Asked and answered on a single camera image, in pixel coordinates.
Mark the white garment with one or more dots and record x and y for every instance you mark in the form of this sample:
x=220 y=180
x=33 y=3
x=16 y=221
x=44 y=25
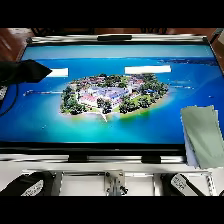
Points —
x=190 y=155

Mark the black garment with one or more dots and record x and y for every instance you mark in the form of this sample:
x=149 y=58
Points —
x=23 y=71

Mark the pale green garment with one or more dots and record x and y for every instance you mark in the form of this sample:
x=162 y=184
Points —
x=203 y=136

